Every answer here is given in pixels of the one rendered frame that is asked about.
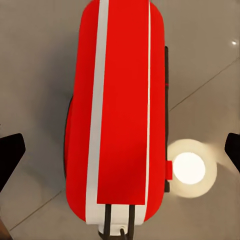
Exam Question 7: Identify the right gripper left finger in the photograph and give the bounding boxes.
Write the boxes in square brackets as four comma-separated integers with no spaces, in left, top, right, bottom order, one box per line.
[0,133,26,192]

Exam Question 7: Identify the radio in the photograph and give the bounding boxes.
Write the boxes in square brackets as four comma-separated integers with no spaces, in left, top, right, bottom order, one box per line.
[63,0,173,240]

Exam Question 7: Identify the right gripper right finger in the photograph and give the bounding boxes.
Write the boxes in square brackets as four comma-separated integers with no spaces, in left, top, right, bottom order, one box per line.
[224,133,240,172]

